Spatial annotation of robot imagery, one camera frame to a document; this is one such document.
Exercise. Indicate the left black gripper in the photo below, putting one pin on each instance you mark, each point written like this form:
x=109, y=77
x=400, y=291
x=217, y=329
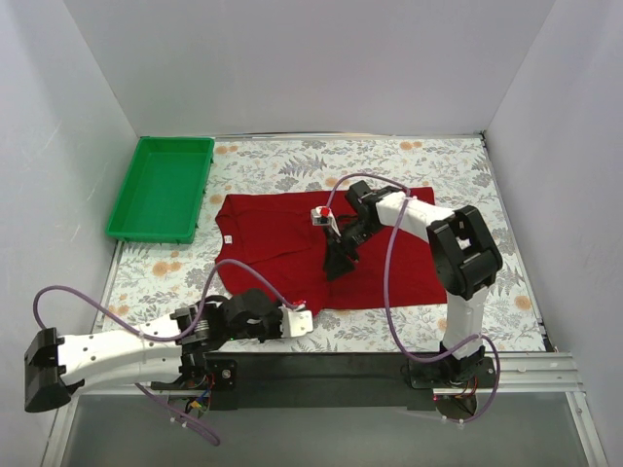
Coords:
x=272, y=329

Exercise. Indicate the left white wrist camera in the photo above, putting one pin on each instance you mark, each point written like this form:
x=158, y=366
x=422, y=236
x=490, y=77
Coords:
x=296, y=321

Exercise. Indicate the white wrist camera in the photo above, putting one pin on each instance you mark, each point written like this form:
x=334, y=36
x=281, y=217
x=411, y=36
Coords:
x=322, y=216
x=296, y=321

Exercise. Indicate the floral patterned table mat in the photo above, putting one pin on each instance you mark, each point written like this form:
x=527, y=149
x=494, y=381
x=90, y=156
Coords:
x=150, y=280

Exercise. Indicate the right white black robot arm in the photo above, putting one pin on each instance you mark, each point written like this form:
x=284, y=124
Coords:
x=466, y=262

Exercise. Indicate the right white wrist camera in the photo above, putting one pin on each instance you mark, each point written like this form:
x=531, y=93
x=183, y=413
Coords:
x=322, y=216

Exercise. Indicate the green plastic tray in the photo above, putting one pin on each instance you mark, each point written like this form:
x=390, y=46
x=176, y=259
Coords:
x=161, y=196

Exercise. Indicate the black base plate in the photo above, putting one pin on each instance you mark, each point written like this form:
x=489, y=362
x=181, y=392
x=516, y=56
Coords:
x=328, y=380

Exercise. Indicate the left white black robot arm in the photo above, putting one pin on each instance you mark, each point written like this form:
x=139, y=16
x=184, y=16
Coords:
x=174, y=352

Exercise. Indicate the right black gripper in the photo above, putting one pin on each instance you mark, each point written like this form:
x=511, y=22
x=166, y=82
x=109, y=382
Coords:
x=344, y=241

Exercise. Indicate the red t shirt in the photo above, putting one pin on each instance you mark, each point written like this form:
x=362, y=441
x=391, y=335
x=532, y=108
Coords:
x=274, y=235

